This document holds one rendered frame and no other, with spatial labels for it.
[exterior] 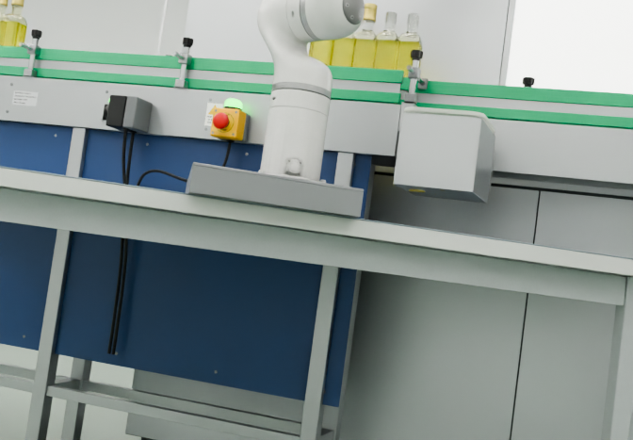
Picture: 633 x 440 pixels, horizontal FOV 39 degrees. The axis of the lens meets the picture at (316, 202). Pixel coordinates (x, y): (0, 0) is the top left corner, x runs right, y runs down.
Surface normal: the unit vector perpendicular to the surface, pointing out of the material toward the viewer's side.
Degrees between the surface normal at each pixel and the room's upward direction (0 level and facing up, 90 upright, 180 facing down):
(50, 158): 90
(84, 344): 90
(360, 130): 90
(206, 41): 90
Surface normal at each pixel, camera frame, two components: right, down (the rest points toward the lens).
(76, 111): -0.31, -0.11
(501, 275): 0.17, -0.04
